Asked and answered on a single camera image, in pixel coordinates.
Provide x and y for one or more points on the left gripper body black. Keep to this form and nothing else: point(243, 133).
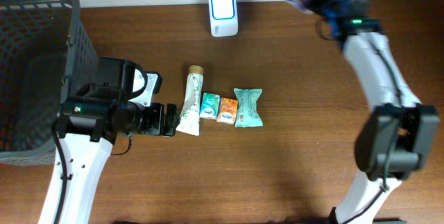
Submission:
point(152, 118)

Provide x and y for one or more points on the white tube wooden cap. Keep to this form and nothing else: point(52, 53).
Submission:
point(189, 116)

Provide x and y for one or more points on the teal tissue pack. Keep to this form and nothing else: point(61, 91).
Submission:
point(210, 106)

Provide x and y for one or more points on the orange tissue pack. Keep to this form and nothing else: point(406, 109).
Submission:
point(227, 111)

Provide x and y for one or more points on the teal snack pouch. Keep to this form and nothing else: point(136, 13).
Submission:
point(247, 115)

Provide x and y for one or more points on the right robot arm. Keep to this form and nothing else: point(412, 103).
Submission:
point(397, 137)

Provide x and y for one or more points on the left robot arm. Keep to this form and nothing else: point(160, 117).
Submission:
point(117, 102)

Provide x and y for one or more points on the white barcode scanner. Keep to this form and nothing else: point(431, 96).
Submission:
point(224, 20)

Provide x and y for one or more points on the grey plastic mesh basket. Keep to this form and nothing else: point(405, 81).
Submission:
point(46, 56)

